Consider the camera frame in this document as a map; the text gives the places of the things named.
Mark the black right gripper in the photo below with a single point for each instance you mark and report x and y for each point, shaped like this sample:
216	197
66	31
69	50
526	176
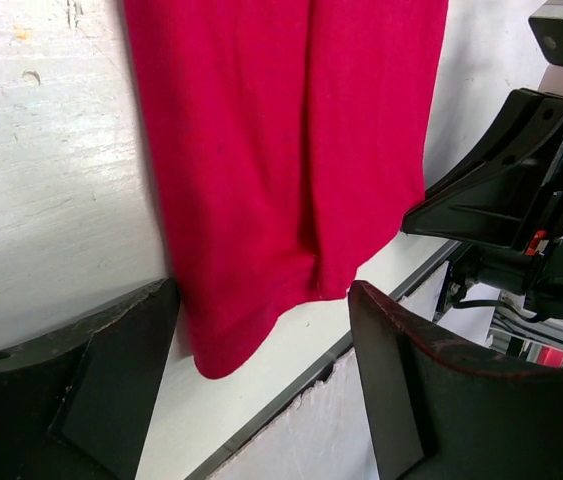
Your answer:
489	198

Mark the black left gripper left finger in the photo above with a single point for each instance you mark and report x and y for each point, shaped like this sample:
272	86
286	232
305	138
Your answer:
76	403

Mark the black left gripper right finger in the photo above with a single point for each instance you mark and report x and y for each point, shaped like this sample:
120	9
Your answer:
442	407

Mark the bright red t shirt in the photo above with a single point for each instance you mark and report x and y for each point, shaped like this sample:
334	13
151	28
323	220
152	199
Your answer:
286	140

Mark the aluminium table edge rail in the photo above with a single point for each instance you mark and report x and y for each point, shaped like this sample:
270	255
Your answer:
301	351

